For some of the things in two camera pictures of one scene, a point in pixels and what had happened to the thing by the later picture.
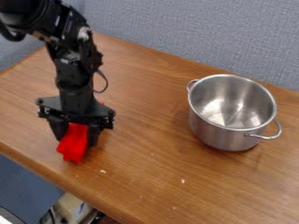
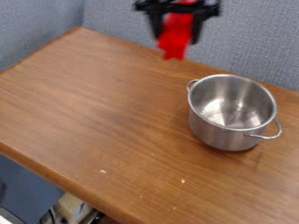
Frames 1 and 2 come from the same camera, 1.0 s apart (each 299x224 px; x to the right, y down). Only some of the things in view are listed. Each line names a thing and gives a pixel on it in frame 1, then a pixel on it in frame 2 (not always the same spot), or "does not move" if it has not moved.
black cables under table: [49, 218] does not move
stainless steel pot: [232, 112] does not move
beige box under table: [73, 211] does not move
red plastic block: [74, 142] -> [177, 31]
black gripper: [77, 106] -> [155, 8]
